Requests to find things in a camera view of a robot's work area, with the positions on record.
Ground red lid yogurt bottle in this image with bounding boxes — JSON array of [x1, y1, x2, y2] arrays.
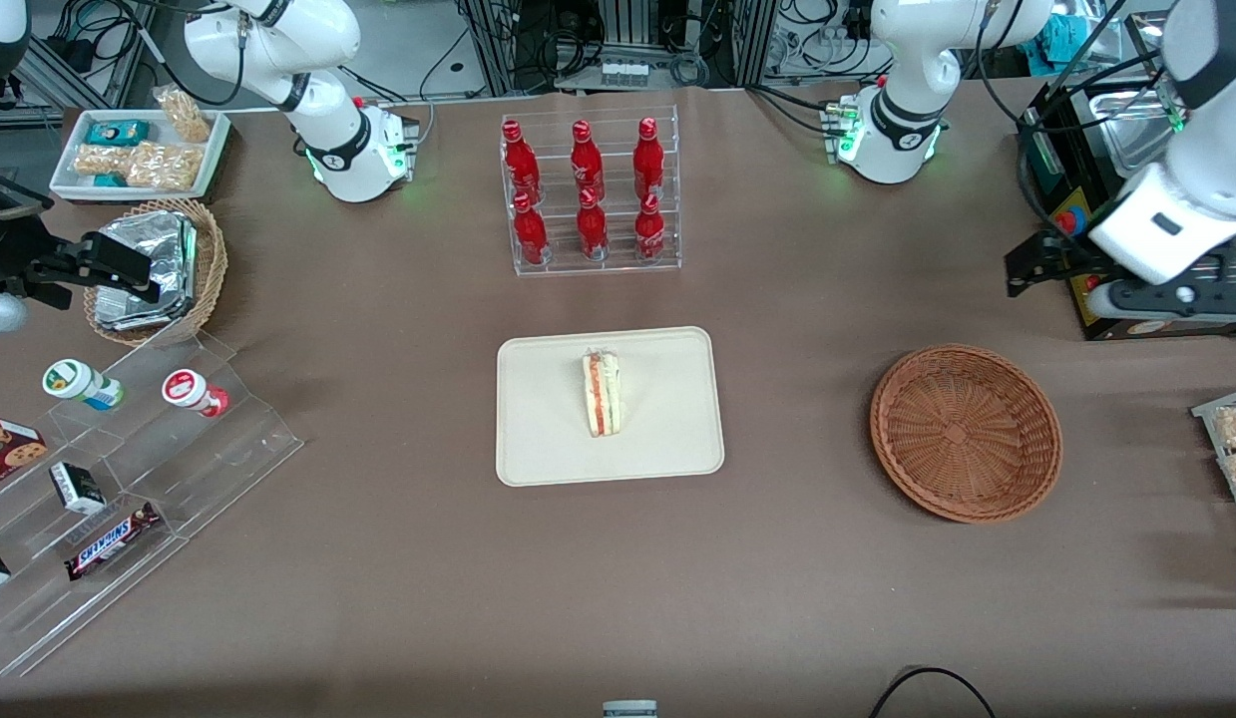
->
[[162, 369, 230, 419]]

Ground clear acrylic bottle rack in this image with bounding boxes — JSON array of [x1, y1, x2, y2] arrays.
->
[[499, 105, 683, 278]]

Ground beige rectangular tray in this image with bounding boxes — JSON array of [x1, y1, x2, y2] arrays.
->
[[495, 326, 726, 488]]

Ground white rectangular snack tray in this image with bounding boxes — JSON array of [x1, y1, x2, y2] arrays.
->
[[49, 108, 231, 203]]

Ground aluminium rack frame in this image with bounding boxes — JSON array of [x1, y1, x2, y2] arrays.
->
[[456, 0, 783, 93]]

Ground triangle sandwich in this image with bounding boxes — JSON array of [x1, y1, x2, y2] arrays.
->
[[581, 348, 625, 438]]

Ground Snickers chocolate bar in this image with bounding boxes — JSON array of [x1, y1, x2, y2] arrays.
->
[[64, 502, 163, 582]]

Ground black food warmer machine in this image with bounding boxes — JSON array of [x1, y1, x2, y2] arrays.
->
[[1015, 80, 1236, 342]]

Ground clear tray with snacks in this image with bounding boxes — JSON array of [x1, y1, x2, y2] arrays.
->
[[1191, 387, 1236, 549]]

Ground green lid yogurt bottle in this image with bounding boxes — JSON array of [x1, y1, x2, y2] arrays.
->
[[42, 359, 126, 412]]

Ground small black white box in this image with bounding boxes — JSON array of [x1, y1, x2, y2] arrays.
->
[[49, 462, 108, 516]]

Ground stainless steel pan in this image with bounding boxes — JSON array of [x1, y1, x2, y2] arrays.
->
[[1088, 88, 1179, 177]]

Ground clear bag of puffed snacks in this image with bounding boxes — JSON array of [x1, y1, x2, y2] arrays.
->
[[153, 85, 212, 144], [126, 141, 203, 192], [73, 145, 130, 179]]

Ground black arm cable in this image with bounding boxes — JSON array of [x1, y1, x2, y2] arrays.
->
[[977, 0, 1177, 240]]

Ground clear acrylic stepped display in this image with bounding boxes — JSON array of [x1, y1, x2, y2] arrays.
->
[[0, 329, 305, 679]]

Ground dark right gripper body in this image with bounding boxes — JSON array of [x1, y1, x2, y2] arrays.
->
[[0, 168, 56, 292]]

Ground tan wicker basket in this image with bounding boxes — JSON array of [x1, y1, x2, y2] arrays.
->
[[83, 197, 228, 347]]

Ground red soda bottle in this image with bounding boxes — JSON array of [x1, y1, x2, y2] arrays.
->
[[632, 117, 667, 196], [633, 192, 668, 262], [576, 187, 611, 262], [503, 120, 542, 200], [512, 192, 551, 266], [570, 120, 607, 195]]

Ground silver foil packet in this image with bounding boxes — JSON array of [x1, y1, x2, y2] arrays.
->
[[97, 209, 199, 300], [93, 284, 192, 332]]

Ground red cookie box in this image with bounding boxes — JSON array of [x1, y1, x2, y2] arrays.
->
[[0, 415, 49, 495]]

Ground black floor cable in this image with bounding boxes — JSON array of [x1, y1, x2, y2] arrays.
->
[[869, 666, 998, 718]]

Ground round brown wicker basket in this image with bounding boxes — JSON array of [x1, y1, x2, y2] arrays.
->
[[869, 344, 1064, 525]]

